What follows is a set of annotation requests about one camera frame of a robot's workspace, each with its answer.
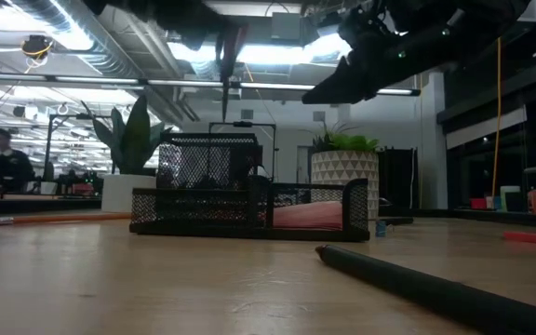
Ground long linear ceiling light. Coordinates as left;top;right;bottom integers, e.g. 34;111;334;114
0;72;422;98

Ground red and black scissors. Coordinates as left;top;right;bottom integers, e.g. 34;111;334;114
214;18;251;124

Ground black mesh desk organizer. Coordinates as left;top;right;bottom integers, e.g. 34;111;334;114
128;132;370;242

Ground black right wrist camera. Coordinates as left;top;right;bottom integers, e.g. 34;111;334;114
337;3;383;52

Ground black round ceiling fixture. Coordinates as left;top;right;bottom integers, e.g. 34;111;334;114
20;33;55;60

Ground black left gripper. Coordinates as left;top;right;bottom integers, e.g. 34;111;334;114
146;0;225;50

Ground black aluminium table frame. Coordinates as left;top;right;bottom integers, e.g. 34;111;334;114
0;194;536;230

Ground teal plant in white pot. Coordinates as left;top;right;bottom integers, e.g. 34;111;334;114
80;95;172;214

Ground green plant in patterned pot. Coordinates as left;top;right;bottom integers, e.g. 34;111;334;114
304;121;381;220

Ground pink sticky note pad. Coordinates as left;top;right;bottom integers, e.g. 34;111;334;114
272;200;343;232

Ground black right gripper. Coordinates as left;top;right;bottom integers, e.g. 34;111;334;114
301;41;421;105

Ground person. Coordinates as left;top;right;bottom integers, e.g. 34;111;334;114
0;127;35;195

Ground black cabinet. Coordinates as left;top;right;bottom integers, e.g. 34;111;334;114
378;147;420;210

